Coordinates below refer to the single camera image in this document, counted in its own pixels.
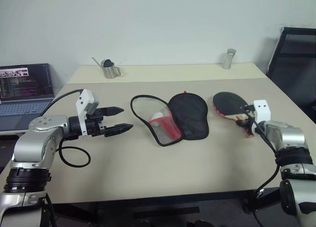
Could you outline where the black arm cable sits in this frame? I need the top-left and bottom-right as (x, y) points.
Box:
(42, 88), (91, 168)
(244, 111), (283, 195)

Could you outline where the black paddle case with mesh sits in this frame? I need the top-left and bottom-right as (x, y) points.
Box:
(130, 90), (210, 147)

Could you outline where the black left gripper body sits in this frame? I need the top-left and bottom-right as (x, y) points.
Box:
(85, 108), (107, 138)

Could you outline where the steel cup with handle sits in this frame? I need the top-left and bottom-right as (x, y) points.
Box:
(100, 60), (123, 79)

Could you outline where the black office chair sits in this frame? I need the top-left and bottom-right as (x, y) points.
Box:
(266, 27), (316, 120)

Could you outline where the grey open laptop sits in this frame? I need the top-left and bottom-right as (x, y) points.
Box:
(0, 63), (56, 135)

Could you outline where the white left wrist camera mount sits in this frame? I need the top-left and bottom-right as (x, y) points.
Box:
(75, 88), (100, 139)

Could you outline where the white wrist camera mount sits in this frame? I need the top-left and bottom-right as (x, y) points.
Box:
(253, 99), (272, 123)
(75, 88), (100, 139)

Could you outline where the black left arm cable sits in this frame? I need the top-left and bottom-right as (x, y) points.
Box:
(42, 88), (91, 168)

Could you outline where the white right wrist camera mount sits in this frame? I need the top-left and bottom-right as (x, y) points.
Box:
(253, 99), (272, 123)

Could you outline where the black table frame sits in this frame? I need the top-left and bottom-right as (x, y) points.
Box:
(45, 186), (283, 224)

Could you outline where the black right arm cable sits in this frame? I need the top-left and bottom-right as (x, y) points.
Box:
(244, 111), (283, 195)

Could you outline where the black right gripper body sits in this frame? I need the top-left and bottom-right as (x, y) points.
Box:
(243, 108), (258, 130)

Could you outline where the black red table tennis paddle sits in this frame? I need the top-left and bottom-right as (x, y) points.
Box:
(212, 91), (255, 139)

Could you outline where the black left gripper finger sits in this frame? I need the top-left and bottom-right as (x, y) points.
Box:
(103, 106), (125, 117)
(104, 123), (134, 138)

